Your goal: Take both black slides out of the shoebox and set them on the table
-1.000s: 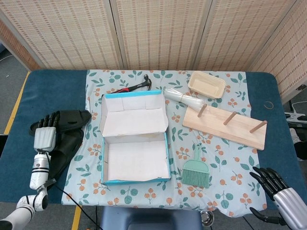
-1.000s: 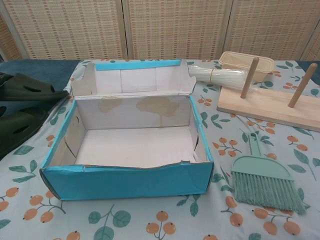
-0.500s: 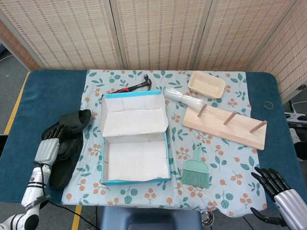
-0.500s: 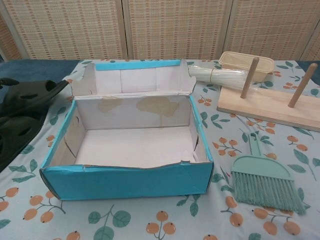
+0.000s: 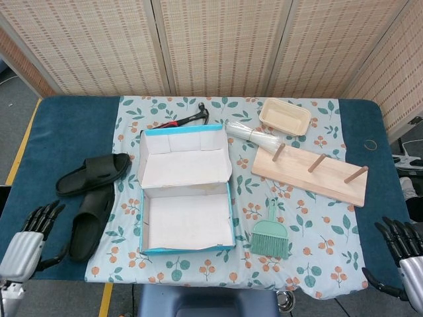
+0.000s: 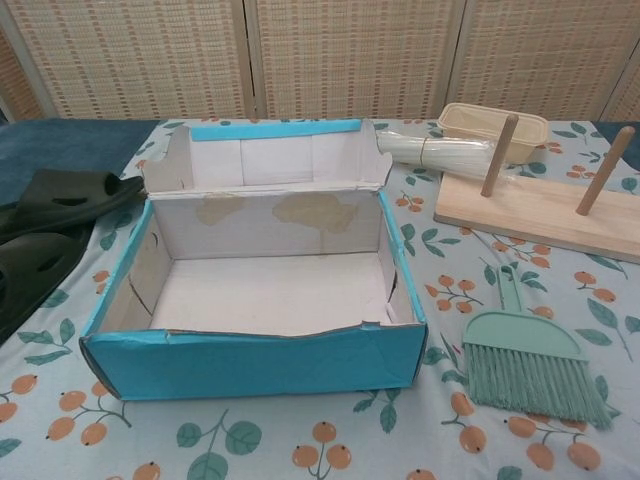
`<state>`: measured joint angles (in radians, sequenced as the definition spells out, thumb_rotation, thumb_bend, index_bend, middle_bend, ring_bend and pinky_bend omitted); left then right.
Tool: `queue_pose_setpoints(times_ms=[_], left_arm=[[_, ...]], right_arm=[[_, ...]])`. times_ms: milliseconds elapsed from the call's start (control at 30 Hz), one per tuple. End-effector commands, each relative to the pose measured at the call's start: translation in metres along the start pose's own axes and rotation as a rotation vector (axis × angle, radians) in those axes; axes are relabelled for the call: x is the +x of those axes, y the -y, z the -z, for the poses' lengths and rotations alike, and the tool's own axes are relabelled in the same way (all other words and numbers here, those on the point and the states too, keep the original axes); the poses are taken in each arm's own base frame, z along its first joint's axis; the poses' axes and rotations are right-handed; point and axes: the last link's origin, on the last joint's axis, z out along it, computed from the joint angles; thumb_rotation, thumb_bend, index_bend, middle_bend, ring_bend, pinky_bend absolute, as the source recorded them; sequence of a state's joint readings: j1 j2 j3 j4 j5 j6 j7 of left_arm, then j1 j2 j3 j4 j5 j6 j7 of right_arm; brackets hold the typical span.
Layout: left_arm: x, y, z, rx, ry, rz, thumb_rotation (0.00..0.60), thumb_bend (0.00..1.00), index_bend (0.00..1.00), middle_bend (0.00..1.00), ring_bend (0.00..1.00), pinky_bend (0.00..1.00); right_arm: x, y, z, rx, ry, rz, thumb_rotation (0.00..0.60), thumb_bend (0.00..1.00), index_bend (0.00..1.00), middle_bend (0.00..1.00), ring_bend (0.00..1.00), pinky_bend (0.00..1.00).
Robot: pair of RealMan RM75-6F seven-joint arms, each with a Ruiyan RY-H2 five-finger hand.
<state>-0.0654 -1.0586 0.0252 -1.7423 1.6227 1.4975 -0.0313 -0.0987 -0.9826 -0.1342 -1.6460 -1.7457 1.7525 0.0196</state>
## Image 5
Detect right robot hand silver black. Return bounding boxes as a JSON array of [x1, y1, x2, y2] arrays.
[[362, 216, 423, 306]]

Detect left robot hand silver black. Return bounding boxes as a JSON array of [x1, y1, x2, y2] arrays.
[[0, 199, 69, 282]]

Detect black rubber slipper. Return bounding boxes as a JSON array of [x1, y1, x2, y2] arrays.
[[68, 184, 116, 264], [55, 153, 132, 198]]

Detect green hand brush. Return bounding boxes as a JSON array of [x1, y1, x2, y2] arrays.
[[250, 197, 290, 260]]

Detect white blue shoe box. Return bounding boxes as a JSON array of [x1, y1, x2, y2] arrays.
[[137, 124, 237, 255]]

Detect beige rectangular tray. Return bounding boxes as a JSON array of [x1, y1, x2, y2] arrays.
[[258, 98, 312, 136]]

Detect white shoe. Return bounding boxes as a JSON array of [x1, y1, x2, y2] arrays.
[[399, 176, 423, 199]]

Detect floral light blue tablecloth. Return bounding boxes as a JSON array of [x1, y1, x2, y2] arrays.
[[84, 95, 369, 300]]

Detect white chair base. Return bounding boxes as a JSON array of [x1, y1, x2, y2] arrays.
[[393, 138, 423, 171]]

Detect wooden board with pegs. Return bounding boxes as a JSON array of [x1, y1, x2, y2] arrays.
[[250, 143, 369, 208]]

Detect clear plastic bag roll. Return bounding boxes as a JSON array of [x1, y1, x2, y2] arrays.
[[225, 121, 282, 155]]

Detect black red claw hammer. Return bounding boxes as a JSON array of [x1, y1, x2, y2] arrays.
[[148, 102, 211, 130]]

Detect bamboo folding screen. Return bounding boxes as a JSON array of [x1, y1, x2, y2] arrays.
[[0, 0, 423, 143]]

